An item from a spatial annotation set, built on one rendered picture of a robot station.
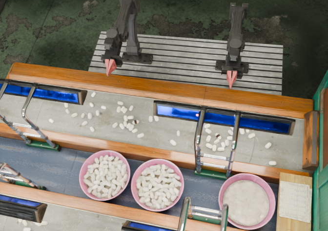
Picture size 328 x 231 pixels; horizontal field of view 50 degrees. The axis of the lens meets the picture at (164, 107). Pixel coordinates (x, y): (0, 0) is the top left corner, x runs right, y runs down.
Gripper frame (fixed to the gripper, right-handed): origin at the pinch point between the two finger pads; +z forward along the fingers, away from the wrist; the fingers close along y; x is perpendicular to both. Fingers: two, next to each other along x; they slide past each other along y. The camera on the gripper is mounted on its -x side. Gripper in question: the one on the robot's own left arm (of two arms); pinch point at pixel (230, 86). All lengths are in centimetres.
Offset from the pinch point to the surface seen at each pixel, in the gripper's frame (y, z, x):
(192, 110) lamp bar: -15.4, 16.3, -3.8
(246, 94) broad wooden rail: 9.5, -13.3, 30.6
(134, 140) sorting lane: -48, 21, 32
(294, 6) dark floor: 50, -154, 111
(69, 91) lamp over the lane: -74, 14, -5
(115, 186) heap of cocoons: -52, 47, 31
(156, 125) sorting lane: -37, 10, 32
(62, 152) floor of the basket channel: -89, 31, 38
